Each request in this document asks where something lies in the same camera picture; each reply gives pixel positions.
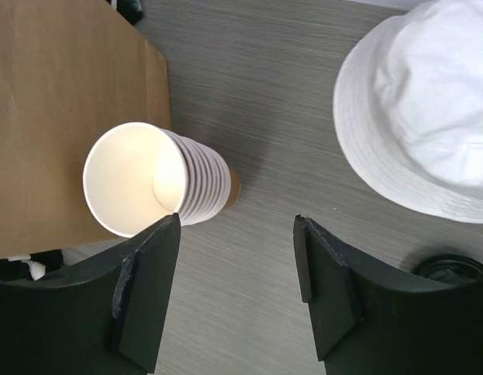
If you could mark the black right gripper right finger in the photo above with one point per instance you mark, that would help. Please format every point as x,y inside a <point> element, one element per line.
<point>371,318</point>

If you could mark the zebra striped pillow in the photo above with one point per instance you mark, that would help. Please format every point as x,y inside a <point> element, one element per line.
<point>31,267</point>

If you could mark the white bucket hat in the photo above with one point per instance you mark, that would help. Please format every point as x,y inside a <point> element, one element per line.
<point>408,109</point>

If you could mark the brown paper bag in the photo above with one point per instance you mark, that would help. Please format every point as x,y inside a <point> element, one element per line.
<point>69,72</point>

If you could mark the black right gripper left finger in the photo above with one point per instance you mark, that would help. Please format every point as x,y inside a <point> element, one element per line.
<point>103,315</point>

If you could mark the black spare cup lid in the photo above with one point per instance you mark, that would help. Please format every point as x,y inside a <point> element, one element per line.
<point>454,270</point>

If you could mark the stack of paper cups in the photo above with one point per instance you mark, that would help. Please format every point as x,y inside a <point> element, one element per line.
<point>136,174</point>

